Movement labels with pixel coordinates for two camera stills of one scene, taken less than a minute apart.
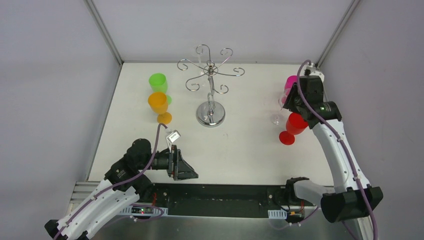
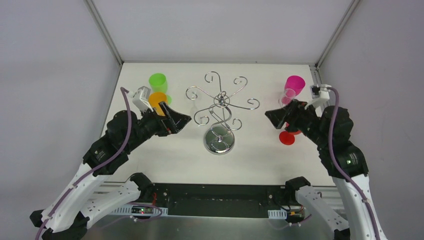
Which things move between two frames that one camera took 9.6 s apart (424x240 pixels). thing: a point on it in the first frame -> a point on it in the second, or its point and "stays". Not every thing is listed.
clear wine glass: x=277 y=119 stays
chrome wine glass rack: x=210 y=113 -> x=219 y=139
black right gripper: x=294 y=97 -> x=291 y=114
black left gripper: x=175 y=164 -> x=164 y=119
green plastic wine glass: x=158 y=83 stays
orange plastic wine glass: x=158 y=103 stays
